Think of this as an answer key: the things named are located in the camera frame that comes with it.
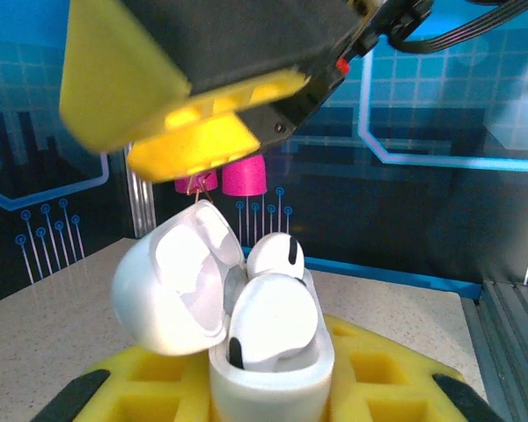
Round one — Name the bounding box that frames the white earbud with black mesh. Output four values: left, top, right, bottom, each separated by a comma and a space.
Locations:
246, 231, 307, 285
225, 272, 321, 375

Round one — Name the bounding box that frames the aluminium frame post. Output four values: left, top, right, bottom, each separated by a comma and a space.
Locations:
124, 144, 158, 239

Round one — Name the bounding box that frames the pink wine glass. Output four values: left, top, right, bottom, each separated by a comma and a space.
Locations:
173, 173, 219, 195
221, 154, 269, 198

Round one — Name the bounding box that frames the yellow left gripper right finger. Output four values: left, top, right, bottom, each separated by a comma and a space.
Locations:
324, 313, 508, 422

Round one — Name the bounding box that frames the black ribbon cable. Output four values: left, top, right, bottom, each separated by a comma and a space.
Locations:
385, 0, 528, 55

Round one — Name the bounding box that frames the white square earbud case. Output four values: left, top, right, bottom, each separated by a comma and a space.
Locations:
111, 200, 336, 422

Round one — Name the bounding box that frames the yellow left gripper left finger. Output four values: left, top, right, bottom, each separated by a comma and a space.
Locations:
29, 346, 213, 422

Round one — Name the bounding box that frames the aluminium side frame rail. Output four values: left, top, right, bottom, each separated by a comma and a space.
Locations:
460, 279, 528, 422

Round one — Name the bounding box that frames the gold wire glass rack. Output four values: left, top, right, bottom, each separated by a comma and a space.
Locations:
187, 172, 216, 206

